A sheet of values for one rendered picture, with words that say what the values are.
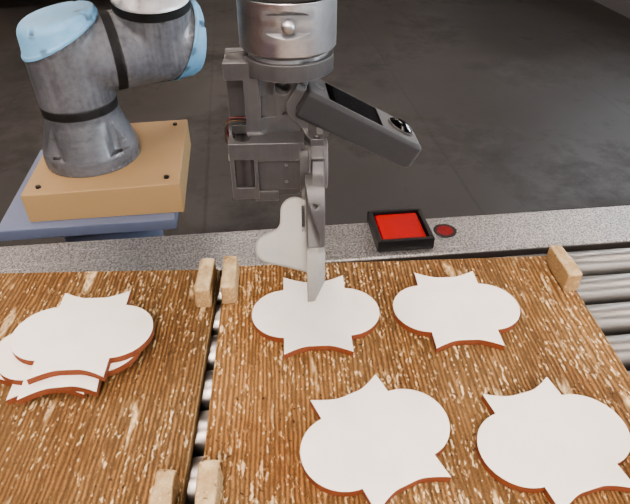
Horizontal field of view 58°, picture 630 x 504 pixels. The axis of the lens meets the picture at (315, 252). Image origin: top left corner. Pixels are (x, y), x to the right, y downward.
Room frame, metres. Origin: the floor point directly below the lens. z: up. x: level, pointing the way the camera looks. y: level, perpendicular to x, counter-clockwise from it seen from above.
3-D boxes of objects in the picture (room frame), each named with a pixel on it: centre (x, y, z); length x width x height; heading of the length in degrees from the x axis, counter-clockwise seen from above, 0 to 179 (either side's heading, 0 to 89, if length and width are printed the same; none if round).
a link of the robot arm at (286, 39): (0.44, 0.02, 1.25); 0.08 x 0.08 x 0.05
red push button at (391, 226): (0.63, -0.12, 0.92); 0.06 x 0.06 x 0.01; 7
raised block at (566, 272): (0.51, -0.29, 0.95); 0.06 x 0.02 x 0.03; 3
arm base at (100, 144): (0.85, 0.37, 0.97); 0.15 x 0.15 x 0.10
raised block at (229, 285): (0.49, 0.10, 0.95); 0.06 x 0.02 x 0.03; 3
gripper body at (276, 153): (0.45, 0.03, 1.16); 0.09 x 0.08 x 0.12; 93
